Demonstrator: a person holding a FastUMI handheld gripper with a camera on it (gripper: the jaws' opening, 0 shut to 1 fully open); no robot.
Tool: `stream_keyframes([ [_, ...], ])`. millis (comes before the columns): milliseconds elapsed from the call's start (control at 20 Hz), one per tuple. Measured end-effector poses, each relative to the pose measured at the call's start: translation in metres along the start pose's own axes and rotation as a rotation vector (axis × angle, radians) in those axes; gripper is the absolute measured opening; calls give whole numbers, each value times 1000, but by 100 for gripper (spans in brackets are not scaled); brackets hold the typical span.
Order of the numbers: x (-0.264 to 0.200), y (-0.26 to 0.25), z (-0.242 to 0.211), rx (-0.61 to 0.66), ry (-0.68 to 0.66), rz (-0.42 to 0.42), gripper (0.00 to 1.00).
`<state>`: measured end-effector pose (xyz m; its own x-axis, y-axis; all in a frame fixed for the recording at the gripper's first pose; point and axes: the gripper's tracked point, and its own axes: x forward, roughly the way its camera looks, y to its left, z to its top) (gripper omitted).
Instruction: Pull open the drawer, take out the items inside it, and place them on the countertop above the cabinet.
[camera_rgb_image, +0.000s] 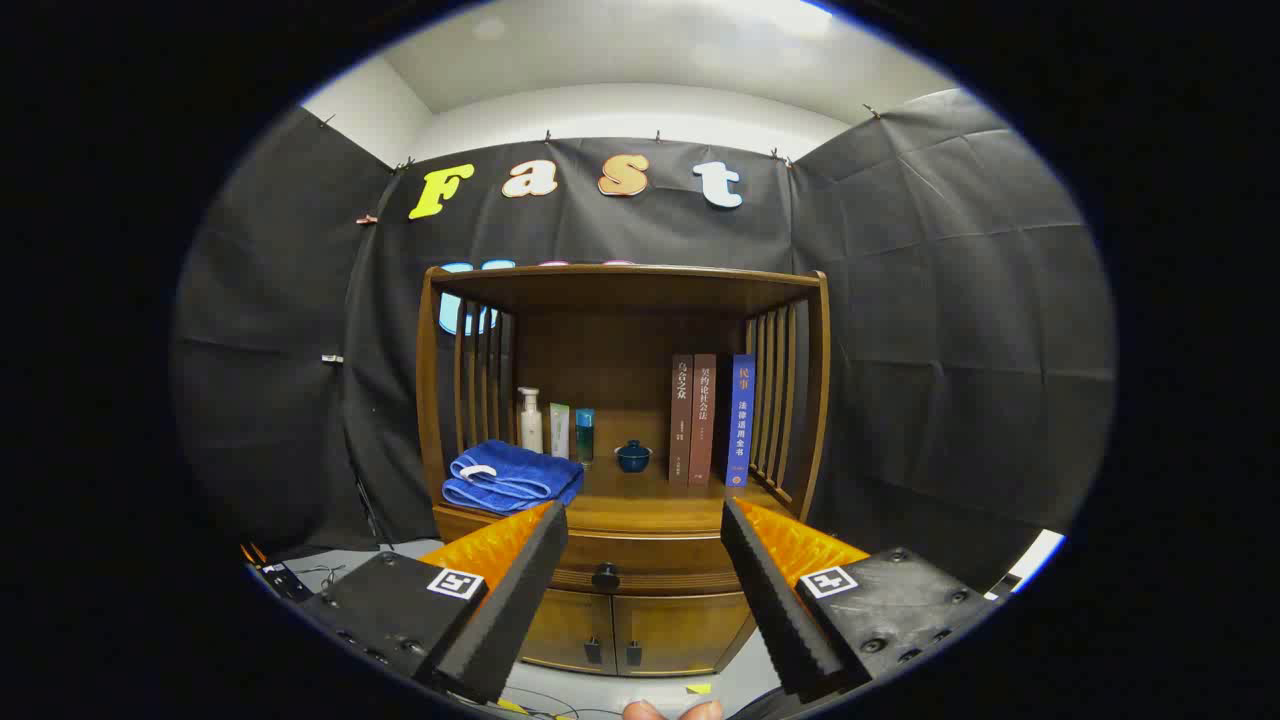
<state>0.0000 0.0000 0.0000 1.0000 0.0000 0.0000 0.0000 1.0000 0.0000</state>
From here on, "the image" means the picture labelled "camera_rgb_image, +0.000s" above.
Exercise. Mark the wooden cabinet door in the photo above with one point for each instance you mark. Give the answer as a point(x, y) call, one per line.
point(680, 630)
point(575, 630)

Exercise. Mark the black electronic device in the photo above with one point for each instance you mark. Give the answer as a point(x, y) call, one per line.
point(282, 580)

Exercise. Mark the blue folded towel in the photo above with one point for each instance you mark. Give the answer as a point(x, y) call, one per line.
point(515, 475)

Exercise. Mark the reddish brown book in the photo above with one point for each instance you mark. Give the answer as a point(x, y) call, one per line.
point(703, 420)

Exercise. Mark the dark brown book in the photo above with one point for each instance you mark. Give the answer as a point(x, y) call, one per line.
point(681, 420)

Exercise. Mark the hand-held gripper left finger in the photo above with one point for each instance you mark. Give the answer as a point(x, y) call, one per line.
point(510, 600)

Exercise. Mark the black backdrop cloth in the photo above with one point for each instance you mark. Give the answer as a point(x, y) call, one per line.
point(900, 300)

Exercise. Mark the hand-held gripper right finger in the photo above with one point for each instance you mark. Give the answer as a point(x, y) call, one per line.
point(775, 600)

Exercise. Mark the wooden countertop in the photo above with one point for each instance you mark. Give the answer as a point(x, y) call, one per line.
point(640, 500)

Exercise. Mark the teal bottle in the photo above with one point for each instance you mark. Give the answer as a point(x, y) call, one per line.
point(585, 435)

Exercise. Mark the dark blue lidded teacup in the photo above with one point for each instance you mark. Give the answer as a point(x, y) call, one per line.
point(633, 458)

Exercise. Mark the wooden cabinet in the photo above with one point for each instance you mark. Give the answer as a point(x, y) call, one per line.
point(620, 330)

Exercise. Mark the wooden drawer with black knob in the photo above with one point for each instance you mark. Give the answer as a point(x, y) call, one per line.
point(650, 555)

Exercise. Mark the blue book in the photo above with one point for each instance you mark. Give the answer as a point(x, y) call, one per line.
point(741, 420)

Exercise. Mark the white pump bottle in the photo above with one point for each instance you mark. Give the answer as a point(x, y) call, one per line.
point(531, 430)

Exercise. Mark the green and white tube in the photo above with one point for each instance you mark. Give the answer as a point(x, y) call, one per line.
point(559, 430)

